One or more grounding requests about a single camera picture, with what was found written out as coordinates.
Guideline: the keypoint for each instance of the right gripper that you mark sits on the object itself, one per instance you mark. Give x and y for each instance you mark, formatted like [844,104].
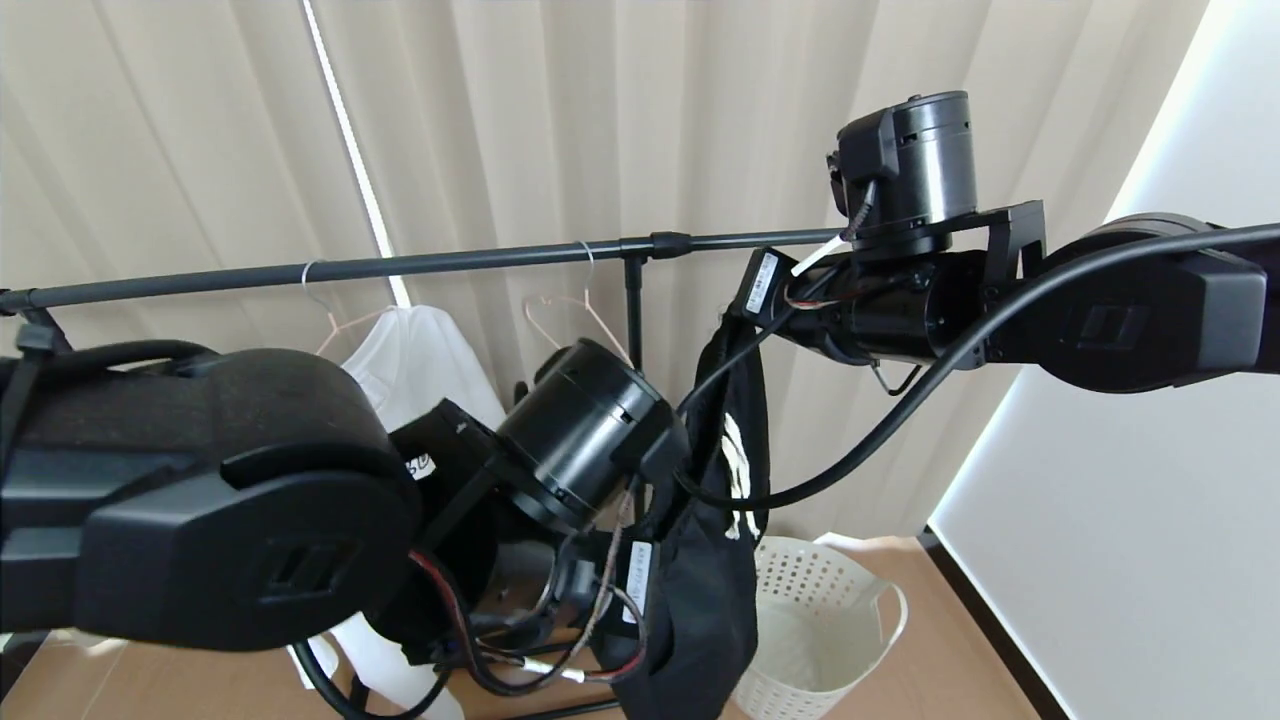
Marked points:
[815,310]

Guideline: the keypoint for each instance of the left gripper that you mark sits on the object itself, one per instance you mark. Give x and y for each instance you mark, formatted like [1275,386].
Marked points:
[600,585]

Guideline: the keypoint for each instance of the black garment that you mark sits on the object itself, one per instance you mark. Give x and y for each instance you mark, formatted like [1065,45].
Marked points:
[710,600]

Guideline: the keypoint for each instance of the white printed t-shirt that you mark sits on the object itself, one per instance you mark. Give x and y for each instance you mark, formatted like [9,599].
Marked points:
[430,360]

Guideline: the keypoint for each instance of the pink clothes hanger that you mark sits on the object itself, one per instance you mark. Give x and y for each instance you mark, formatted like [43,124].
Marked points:
[335,335]
[600,320]

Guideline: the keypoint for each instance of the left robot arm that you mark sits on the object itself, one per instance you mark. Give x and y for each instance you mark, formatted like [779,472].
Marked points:
[200,500]

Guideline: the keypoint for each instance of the white laundry basket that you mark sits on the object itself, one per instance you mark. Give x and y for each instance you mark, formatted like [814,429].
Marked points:
[830,640]

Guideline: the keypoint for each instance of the black clothes rack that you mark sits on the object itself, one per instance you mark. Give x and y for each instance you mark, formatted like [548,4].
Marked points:
[450,262]

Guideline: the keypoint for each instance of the beige curtain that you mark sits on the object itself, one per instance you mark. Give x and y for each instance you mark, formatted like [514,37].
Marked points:
[600,120]

